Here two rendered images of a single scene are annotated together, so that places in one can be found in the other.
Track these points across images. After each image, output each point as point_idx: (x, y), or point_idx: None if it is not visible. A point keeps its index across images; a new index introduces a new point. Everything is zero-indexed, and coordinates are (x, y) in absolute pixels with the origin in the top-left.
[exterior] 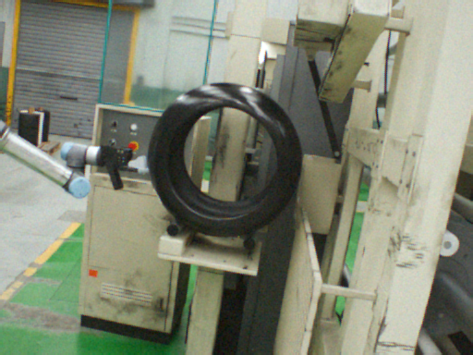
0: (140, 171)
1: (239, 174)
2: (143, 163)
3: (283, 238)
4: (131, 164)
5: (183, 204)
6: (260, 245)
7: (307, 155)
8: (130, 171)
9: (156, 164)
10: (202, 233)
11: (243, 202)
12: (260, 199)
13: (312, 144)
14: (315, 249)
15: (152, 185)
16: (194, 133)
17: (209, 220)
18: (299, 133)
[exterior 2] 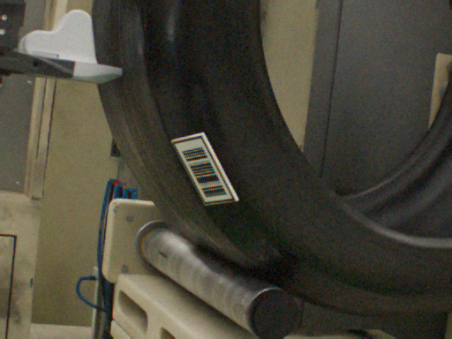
0: (84, 74)
1: (306, 110)
2: (93, 38)
3: (340, 317)
4: (40, 43)
5: (330, 197)
6: (394, 338)
7: (447, 57)
8: (46, 73)
9: (214, 19)
10: (369, 312)
11: (370, 199)
12: (419, 181)
13: (409, 38)
14: (420, 334)
15: (172, 124)
16: (57, 9)
17: (422, 252)
18: (376, 6)
